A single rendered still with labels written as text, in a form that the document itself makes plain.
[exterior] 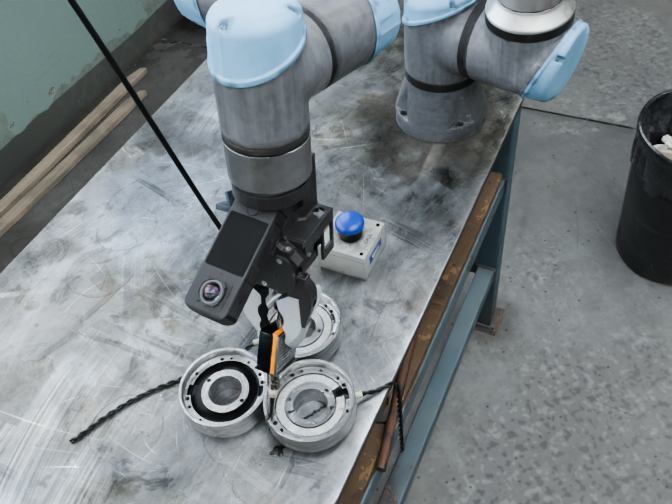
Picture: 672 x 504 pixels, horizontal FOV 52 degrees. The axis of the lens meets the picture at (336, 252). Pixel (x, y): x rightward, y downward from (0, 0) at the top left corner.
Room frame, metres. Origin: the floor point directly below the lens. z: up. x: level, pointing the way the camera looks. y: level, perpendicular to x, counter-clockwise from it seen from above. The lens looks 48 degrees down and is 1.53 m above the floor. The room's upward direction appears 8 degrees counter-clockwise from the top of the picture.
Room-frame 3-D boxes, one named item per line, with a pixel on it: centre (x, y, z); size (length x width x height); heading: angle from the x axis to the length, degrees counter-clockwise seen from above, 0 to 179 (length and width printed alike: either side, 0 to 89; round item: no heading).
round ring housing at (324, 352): (0.51, 0.06, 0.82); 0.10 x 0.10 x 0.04
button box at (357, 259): (0.64, -0.03, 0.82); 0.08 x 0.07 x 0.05; 149
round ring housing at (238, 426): (0.43, 0.15, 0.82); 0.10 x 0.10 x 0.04
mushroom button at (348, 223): (0.64, -0.02, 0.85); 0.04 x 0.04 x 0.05
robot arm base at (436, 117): (0.92, -0.21, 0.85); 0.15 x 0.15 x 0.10
